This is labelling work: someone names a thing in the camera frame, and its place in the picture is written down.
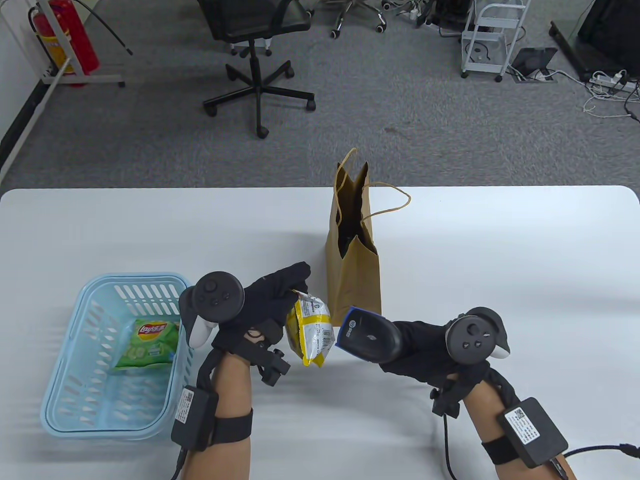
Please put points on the person's left hand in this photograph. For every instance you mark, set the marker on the person's left hand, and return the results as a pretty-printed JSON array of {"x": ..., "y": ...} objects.
[{"x": 265, "y": 300}]

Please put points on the person's right hand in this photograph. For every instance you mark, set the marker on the person's right hand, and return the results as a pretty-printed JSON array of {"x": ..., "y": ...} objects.
[{"x": 425, "y": 355}]

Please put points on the yellow bag of chips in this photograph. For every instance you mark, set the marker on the yellow bag of chips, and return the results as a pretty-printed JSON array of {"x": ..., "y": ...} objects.
[{"x": 312, "y": 330}]

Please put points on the black blue barcode scanner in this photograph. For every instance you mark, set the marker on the black blue barcode scanner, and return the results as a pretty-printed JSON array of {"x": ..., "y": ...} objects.
[{"x": 370, "y": 337}]

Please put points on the brown paper bag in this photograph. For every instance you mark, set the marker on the brown paper bag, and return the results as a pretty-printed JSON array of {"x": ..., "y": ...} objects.
[{"x": 352, "y": 280}]

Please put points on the green bag of chips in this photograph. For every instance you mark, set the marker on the green bag of chips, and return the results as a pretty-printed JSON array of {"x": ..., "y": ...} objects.
[{"x": 147, "y": 345}]

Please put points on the person's right forearm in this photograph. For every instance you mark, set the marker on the person's right forearm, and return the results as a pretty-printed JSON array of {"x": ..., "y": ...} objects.
[{"x": 485, "y": 410}]

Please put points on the black white tracking controller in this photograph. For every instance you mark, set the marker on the black white tracking controller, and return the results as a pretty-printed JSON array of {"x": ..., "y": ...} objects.
[
  {"x": 217, "y": 295},
  {"x": 472, "y": 335}
]

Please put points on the black sensor box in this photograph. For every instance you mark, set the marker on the black sensor box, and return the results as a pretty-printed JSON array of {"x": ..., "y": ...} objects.
[
  {"x": 195, "y": 417},
  {"x": 535, "y": 432}
]

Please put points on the light blue plastic basket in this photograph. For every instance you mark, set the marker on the light blue plastic basket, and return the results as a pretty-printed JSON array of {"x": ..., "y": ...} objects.
[{"x": 65, "y": 395}]

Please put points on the black office chair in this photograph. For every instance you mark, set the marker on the black office chair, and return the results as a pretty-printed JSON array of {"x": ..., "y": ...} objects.
[{"x": 255, "y": 20}]

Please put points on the white whiteboard stand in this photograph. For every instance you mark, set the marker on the white whiteboard stand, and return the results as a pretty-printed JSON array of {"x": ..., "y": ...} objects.
[{"x": 90, "y": 79}]

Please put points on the chrome swivel chair base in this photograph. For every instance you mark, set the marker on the chrome swivel chair base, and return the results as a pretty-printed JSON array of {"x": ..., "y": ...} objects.
[{"x": 357, "y": 12}]

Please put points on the red fire extinguisher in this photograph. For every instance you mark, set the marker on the red fire extinguisher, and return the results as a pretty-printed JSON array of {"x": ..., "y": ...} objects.
[{"x": 75, "y": 40}]

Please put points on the white rolling cart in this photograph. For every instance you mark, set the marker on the white rolling cart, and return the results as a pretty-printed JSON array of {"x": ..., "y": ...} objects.
[{"x": 492, "y": 35}]

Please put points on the white power strip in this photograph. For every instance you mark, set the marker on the white power strip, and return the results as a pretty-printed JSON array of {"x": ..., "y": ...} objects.
[{"x": 612, "y": 82}]

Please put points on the black equipment stand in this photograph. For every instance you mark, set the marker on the black equipment stand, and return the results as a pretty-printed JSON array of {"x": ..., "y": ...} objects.
[{"x": 605, "y": 30}]

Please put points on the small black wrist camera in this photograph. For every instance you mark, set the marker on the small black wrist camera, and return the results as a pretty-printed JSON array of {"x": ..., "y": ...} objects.
[
  {"x": 275, "y": 367},
  {"x": 446, "y": 400}
]

